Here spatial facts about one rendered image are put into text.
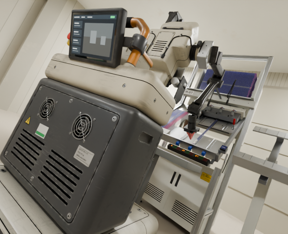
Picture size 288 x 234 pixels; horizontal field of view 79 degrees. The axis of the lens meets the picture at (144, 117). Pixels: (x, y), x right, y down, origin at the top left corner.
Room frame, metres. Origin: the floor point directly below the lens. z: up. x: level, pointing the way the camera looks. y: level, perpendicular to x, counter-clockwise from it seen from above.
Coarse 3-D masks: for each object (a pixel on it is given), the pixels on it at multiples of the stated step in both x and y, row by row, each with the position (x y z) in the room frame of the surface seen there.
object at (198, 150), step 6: (162, 138) 1.56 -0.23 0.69; (168, 138) 1.51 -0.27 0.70; (174, 138) 1.46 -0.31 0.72; (174, 144) 1.49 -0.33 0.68; (180, 144) 1.44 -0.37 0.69; (186, 144) 1.39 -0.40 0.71; (192, 144) 1.35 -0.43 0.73; (192, 150) 1.38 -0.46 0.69; (198, 150) 1.34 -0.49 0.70; (204, 150) 1.30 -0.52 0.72; (210, 150) 1.27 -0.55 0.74; (210, 156) 1.29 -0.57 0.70
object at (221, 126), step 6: (180, 108) 1.97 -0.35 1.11; (186, 108) 1.96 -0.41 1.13; (198, 120) 1.70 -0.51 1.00; (204, 120) 1.69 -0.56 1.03; (210, 120) 1.68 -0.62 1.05; (222, 120) 1.66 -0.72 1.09; (240, 120) 1.63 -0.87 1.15; (204, 126) 1.68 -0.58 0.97; (216, 126) 1.58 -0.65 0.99; (222, 126) 1.57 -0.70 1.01; (228, 126) 1.56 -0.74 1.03; (228, 132) 1.56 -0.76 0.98
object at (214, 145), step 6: (174, 132) 1.56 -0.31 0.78; (180, 132) 1.55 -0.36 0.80; (180, 138) 1.46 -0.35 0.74; (186, 138) 1.46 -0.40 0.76; (192, 138) 1.46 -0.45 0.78; (204, 138) 1.44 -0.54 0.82; (210, 138) 1.43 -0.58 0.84; (198, 144) 1.38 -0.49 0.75; (204, 144) 1.37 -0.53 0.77; (210, 144) 1.37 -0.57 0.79; (216, 144) 1.36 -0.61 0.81; (222, 144) 1.35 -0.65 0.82; (216, 150) 1.30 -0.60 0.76
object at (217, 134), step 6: (258, 102) 1.99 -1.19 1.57; (246, 114) 1.76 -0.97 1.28; (198, 126) 2.02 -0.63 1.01; (210, 132) 2.01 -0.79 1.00; (216, 132) 1.89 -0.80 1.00; (222, 132) 1.86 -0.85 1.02; (240, 132) 1.76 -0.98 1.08; (246, 132) 1.93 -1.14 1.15; (222, 138) 2.07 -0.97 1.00; (234, 138) 1.79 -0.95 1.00; (234, 144) 1.78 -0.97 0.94; (228, 162) 1.77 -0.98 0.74
